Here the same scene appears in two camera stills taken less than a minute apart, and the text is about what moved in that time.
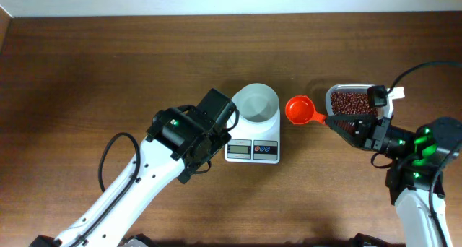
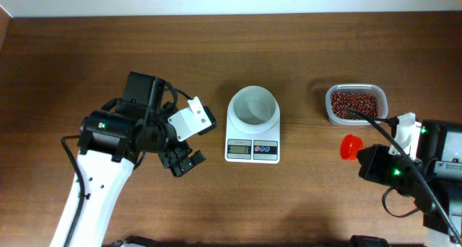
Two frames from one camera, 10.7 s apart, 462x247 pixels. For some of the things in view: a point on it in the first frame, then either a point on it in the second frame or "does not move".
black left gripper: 219,141 to 182,151
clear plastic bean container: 349,99 does not move
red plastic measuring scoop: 300,110 to 349,146
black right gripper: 370,132 to 366,159
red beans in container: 351,103 does not move
